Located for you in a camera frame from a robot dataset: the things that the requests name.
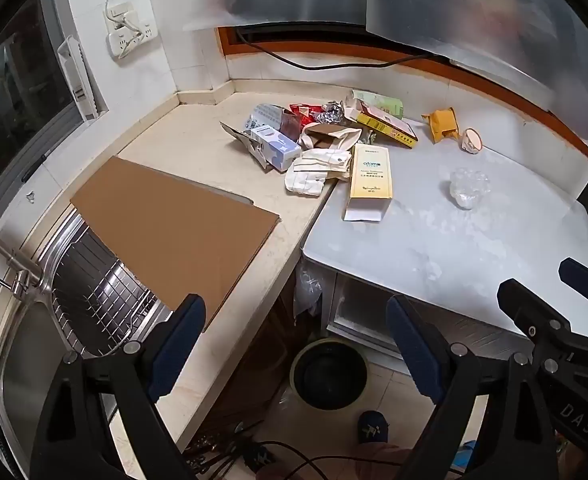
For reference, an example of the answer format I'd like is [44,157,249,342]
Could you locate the grey blister pack box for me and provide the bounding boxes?
[244,103,287,133]

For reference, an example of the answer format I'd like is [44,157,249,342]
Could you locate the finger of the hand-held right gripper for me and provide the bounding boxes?
[558,257,588,317]
[497,278,582,376]

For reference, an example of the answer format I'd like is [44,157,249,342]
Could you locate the dark window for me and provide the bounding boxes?
[0,0,99,211]

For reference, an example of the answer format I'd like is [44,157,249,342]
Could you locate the person's blue slipper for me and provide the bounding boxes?
[356,410,391,445]

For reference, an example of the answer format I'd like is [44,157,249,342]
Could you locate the brown paper bag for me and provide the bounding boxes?
[300,122,365,153]

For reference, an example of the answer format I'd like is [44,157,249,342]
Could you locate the brown cardboard sheet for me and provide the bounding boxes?
[70,156,281,333]

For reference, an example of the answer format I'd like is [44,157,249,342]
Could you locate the clear plastic cup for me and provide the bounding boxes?
[448,167,491,210]

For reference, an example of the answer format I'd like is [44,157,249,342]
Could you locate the stainless steel sink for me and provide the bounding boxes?
[0,207,175,461]

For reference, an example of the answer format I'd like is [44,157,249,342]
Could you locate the translucent plastic sheet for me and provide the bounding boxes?
[181,0,588,126]

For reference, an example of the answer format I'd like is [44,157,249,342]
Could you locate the yellow and red box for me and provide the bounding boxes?
[343,91,419,150]

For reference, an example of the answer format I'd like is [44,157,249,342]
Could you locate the black cable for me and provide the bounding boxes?
[236,27,455,70]

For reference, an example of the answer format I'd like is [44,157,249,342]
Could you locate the white wall socket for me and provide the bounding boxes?
[104,2,135,28]

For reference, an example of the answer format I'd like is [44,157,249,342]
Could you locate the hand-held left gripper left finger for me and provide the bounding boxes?
[28,294,207,480]

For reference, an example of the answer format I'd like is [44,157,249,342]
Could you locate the small crumpled paper cup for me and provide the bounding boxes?
[460,128,485,156]

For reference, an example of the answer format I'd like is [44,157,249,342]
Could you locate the clear plastic bag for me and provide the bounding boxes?
[294,260,325,318]

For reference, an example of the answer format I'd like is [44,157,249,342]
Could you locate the orange wooden window frame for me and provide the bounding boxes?
[217,24,588,166]

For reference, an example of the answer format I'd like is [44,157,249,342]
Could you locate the wire dish basket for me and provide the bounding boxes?
[48,220,167,361]

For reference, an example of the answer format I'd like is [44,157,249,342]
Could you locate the white paper bag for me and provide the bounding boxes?
[285,149,355,196]

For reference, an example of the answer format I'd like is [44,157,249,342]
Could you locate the black floor cables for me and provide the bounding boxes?
[184,420,365,480]

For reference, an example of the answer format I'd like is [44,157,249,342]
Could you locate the flat grey carton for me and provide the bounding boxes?
[220,121,269,171]

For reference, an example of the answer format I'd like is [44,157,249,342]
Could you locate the pale green packet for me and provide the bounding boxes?
[351,89,405,121]

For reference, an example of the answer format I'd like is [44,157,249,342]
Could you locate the steel faucet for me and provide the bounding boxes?
[0,210,49,306]

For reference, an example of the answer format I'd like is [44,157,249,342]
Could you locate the black trash bin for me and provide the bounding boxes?
[291,339,369,411]

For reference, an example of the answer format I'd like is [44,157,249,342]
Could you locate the blue and white box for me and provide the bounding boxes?
[248,125,302,173]

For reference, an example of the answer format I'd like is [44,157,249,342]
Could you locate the yellow paper wrapper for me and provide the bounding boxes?
[421,107,462,145]

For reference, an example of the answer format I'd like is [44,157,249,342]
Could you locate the white plastic rack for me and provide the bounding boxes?
[56,36,109,121]

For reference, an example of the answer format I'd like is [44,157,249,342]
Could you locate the red foil wrapper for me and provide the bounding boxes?
[315,100,347,126]

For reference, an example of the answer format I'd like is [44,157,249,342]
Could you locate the cream carton box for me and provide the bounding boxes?
[343,143,393,223]

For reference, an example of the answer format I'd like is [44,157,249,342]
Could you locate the white glossy cabinet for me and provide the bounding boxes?
[301,117,588,376]

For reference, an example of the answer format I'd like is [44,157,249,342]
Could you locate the red snack packet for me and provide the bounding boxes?
[280,102,327,143]

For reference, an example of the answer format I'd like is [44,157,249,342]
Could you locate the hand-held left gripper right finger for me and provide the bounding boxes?
[385,294,560,480]

